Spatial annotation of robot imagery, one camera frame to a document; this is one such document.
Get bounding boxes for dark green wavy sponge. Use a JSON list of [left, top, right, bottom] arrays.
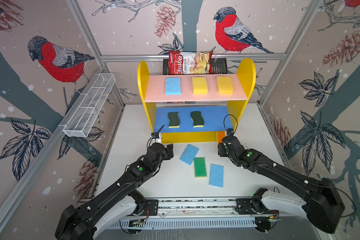
[[191, 111, 205, 128], [168, 112, 180, 128]]

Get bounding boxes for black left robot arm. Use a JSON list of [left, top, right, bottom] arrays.
[[55, 143, 174, 240]]

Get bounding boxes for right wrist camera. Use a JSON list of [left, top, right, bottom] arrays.
[[226, 129, 235, 136]]

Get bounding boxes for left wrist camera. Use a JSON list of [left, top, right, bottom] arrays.
[[150, 132, 162, 144]]

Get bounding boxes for aluminium rail base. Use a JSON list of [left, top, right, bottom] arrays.
[[93, 192, 307, 238]]

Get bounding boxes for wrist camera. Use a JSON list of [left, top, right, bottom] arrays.
[[150, 132, 162, 144], [226, 129, 235, 136]]

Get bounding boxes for black wire basket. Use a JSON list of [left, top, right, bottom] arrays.
[[163, 58, 228, 75]]

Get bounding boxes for orange sponge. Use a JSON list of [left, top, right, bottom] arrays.
[[217, 131, 226, 144]]

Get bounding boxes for red cassava chips bag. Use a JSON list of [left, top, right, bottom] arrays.
[[169, 51, 213, 75]]

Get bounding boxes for blue sponge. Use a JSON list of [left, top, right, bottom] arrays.
[[165, 78, 181, 95], [209, 164, 224, 188], [180, 144, 199, 166]]

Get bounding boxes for yellow sponge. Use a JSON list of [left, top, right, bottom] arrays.
[[192, 77, 209, 95], [217, 76, 234, 95]]

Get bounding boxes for white wire mesh tray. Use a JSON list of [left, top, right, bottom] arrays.
[[63, 73, 116, 138]]

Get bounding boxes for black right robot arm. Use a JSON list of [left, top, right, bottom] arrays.
[[218, 135, 345, 234]]

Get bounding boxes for yellow shelf with coloured boards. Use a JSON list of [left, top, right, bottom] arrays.
[[137, 59, 256, 144]]

